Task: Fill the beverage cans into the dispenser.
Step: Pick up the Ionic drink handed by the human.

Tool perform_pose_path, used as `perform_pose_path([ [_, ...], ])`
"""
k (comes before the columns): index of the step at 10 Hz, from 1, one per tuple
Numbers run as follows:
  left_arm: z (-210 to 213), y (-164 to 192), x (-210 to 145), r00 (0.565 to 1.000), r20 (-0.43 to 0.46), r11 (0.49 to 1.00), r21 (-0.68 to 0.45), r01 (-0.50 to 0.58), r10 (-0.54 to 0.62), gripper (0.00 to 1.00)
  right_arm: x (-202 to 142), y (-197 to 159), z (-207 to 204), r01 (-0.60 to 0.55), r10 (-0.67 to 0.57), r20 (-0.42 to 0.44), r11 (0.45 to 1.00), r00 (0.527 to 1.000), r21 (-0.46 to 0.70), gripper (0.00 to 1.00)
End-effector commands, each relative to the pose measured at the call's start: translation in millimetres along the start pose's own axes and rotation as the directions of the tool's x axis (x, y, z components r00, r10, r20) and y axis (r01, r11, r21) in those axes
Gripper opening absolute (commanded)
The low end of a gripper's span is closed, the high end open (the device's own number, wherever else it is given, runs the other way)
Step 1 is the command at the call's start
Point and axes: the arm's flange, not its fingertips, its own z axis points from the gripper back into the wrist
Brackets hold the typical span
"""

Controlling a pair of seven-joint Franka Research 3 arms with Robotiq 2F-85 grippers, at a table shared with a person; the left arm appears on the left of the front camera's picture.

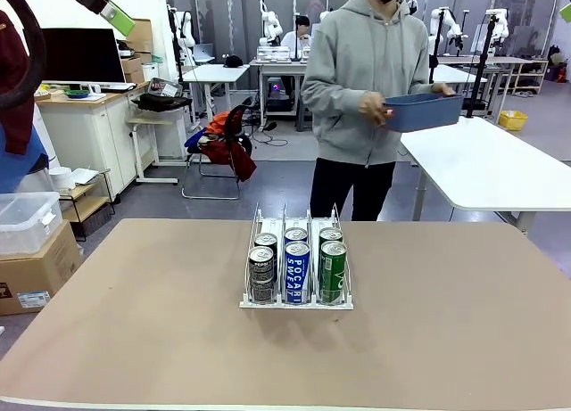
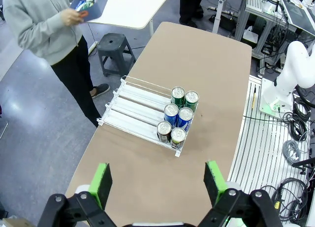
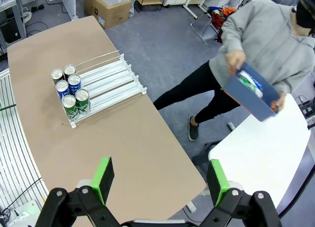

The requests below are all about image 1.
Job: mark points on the white side table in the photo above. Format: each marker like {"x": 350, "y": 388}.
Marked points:
{"x": 147, "y": 121}

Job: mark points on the person's black trousers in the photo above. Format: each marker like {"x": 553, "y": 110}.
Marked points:
{"x": 334, "y": 188}

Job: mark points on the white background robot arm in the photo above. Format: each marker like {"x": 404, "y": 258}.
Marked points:
{"x": 450, "y": 23}
{"x": 186, "y": 30}
{"x": 502, "y": 25}
{"x": 270, "y": 25}

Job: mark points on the red orange jacket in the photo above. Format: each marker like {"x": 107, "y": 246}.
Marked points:
{"x": 227, "y": 154}

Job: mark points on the green soda can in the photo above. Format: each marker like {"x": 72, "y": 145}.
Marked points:
{"x": 332, "y": 273}
{"x": 330, "y": 234}

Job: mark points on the clear plastic storage box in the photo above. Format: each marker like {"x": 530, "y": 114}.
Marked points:
{"x": 27, "y": 224}

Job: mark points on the background work desk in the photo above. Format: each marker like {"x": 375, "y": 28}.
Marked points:
{"x": 276, "y": 65}

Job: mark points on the wooden shelf unit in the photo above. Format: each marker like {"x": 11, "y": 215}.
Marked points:
{"x": 531, "y": 63}

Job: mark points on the person's left hand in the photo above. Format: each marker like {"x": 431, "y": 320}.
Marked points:
{"x": 442, "y": 89}

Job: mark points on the small white box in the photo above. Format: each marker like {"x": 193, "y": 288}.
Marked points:
{"x": 150, "y": 71}

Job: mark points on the white papers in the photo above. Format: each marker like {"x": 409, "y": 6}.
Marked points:
{"x": 85, "y": 175}

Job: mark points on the small wooden shelf rack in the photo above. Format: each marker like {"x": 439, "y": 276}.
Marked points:
{"x": 80, "y": 191}

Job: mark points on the yellow plastic bin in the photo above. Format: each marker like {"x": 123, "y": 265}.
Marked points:
{"x": 513, "y": 120}

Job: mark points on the white background table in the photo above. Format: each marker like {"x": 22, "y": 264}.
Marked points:
{"x": 218, "y": 72}

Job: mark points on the large white table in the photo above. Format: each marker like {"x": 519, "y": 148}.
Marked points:
{"x": 482, "y": 161}

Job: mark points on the person's left forearm grey sleeve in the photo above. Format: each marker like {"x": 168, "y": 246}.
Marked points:
{"x": 426, "y": 88}

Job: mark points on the white paper roll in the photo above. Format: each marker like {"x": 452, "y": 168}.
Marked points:
{"x": 62, "y": 179}

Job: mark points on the clear acrylic can rack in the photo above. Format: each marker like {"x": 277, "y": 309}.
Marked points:
{"x": 271, "y": 226}

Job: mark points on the grey laptop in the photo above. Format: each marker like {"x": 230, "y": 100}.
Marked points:
{"x": 203, "y": 52}

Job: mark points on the green bowl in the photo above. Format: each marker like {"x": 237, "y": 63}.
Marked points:
{"x": 76, "y": 94}

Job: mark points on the person's right hand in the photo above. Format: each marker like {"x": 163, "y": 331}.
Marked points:
{"x": 372, "y": 107}

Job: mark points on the person's right forearm grey sleeve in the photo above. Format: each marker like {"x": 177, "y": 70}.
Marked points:
{"x": 332, "y": 96}

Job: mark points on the small cardboard box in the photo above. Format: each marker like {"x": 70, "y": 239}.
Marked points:
{"x": 131, "y": 64}
{"x": 135, "y": 76}
{"x": 142, "y": 36}

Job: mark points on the blue cloth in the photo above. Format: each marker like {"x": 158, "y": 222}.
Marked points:
{"x": 18, "y": 166}

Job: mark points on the white cabinet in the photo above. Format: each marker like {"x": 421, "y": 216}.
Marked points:
{"x": 89, "y": 130}

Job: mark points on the black office chair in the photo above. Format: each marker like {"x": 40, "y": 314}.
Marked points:
{"x": 234, "y": 117}

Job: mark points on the dark red jacket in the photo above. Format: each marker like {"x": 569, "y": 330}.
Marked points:
{"x": 13, "y": 94}

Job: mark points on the black Pepsi can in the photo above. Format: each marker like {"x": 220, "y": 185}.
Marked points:
{"x": 267, "y": 240}
{"x": 261, "y": 273}

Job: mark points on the black cap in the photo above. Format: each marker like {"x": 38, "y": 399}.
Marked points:
{"x": 233, "y": 62}

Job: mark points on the black monitor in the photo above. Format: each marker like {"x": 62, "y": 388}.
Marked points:
{"x": 82, "y": 54}

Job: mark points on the large cardboard box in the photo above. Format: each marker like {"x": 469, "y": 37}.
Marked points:
{"x": 40, "y": 273}

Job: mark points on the clear labelled container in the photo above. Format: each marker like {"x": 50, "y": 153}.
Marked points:
{"x": 165, "y": 87}

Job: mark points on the black bag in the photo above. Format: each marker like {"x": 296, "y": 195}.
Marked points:
{"x": 160, "y": 102}

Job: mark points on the black stand pole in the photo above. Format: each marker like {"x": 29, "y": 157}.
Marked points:
{"x": 483, "y": 63}

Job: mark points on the blue Pocari Sweat can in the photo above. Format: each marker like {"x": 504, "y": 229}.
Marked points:
{"x": 296, "y": 273}
{"x": 295, "y": 234}

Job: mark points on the seated person white shirt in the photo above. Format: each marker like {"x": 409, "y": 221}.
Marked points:
{"x": 296, "y": 36}

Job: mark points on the grey hoodie torso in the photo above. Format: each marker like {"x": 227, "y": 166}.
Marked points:
{"x": 357, "y": 63}

